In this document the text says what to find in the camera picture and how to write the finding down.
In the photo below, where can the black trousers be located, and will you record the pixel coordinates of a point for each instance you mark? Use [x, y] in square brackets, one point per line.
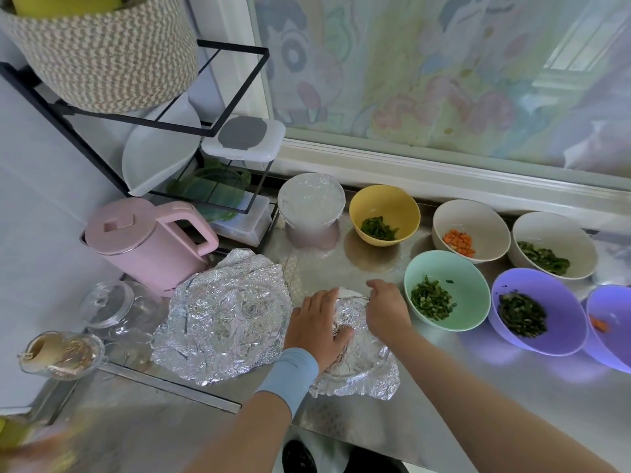
[375, 462]

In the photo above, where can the purple bowl chopped greens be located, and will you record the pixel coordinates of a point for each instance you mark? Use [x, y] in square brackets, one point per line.
[540, 310]

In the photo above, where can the stack of aluminium foil sheets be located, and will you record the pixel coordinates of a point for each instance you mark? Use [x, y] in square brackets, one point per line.
[222, 315]

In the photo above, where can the white bowl carrot pieces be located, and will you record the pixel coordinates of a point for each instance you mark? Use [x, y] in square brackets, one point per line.
[471, 223]

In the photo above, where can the person's left forearm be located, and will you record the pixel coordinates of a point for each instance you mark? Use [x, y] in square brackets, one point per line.
[242, 433]

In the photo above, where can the foil-covered bowl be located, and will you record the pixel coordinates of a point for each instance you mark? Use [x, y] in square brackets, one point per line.
[312, 200]
[373, 367]

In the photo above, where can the beige bowl with greens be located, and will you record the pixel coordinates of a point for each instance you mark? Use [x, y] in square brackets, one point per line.
[554, 239]

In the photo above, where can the person's left hand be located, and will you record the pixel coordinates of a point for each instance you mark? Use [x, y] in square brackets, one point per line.
[315, 332]

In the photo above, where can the clear glass jar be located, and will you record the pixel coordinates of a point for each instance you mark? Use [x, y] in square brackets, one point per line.
[106, 302]

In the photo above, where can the black metal rack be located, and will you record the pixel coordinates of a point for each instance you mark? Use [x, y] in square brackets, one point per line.
[35, 98]

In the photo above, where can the clear plastic box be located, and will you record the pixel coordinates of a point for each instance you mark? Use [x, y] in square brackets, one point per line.
[242, 219]

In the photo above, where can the pink bowl with greens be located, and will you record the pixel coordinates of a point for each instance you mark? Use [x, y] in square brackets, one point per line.
[313, 236]

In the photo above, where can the person's right forearm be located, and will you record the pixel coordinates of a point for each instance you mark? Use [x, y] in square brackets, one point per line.
[493, 418]

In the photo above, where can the light blue wristband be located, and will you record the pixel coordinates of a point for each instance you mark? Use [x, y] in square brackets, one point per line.
[288, 377]

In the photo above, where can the window with cartoon film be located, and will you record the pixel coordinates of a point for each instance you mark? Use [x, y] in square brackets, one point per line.
[453, 74]

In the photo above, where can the person's right hand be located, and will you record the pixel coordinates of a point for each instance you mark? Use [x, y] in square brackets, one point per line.
[386, 312]

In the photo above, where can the yellow item in basket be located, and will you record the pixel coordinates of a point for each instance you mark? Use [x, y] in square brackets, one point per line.
[64, 4]

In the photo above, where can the black left shoe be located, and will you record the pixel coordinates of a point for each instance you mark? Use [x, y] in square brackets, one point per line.
[299, 456]

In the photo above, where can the stainless steel countertop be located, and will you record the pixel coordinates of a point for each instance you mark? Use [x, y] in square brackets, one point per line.
[513, 389]

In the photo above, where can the mint green bowl chopped greens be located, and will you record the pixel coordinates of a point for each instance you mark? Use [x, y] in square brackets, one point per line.
[449, 285]

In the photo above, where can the white plate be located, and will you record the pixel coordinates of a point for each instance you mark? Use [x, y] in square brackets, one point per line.
[158, 152]

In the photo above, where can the pink electric kettle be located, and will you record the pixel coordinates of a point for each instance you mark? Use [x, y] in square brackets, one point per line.
[133, 241]

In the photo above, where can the purple bowl carrot pieces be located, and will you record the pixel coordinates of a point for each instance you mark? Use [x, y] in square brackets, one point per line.
[613, 335]

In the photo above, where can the yellow bowl with greens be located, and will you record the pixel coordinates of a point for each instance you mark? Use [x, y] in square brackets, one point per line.
[384, 207]

